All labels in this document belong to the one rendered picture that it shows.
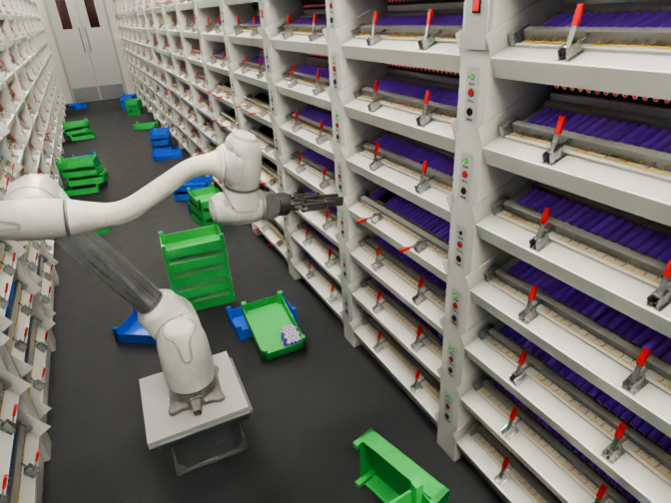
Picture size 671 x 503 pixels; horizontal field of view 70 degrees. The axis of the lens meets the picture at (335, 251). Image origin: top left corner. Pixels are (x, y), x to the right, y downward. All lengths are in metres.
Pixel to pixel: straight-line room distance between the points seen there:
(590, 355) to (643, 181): 0.39
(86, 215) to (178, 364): 0.53
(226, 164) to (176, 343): 0.58
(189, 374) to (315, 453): 0.52
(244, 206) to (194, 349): 0.48
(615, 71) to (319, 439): 1.44
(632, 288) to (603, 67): 0.40
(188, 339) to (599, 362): 1.13
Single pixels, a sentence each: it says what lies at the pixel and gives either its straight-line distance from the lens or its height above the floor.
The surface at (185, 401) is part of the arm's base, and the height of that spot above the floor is 0.25.
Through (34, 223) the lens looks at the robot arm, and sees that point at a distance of 1.42.
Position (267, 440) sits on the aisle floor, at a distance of 1.87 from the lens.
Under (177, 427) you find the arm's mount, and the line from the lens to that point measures 1.68.
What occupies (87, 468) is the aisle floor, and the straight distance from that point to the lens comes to 2.01.
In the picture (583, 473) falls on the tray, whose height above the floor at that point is 0.33.
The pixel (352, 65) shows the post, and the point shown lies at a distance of 1.75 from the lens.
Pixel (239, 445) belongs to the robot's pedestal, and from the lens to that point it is 1.86.
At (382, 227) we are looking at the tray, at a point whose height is 0.69.
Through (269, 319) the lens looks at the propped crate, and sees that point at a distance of 2.31.
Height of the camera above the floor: 1.38
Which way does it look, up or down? 27 degrees down
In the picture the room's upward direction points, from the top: 3 degrees counter-clockwise
